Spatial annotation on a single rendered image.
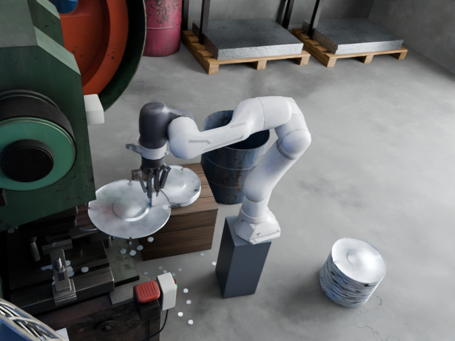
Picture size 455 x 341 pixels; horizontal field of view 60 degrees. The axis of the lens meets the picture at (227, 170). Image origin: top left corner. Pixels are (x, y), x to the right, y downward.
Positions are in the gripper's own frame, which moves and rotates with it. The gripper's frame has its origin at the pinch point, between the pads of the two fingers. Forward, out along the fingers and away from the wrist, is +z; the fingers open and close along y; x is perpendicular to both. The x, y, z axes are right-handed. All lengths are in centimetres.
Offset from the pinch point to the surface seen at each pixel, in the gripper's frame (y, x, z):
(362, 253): 110, -21, 58
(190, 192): 33, 37, 43
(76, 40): -15, 37, -44
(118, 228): -14.5, -8.0, 3.1
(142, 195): -2.4, 4.9, 3.6
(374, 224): 155, 6, 82
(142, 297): -14.1, -34.4, 5.7
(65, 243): -31.7, -7.0, 4.9
